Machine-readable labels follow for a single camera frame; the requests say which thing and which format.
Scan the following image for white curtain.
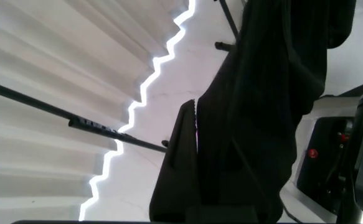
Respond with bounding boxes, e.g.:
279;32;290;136
0;0;196;224

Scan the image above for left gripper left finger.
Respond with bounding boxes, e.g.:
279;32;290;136
149;99;200;223

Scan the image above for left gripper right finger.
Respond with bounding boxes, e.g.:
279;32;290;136
201;139;274;223

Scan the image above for black clothes rack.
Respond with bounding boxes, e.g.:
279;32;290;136
0;0;241;154

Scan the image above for black garment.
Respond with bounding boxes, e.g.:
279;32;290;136
196;0;356;200

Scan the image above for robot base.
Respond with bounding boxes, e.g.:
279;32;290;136
279;57;363;224

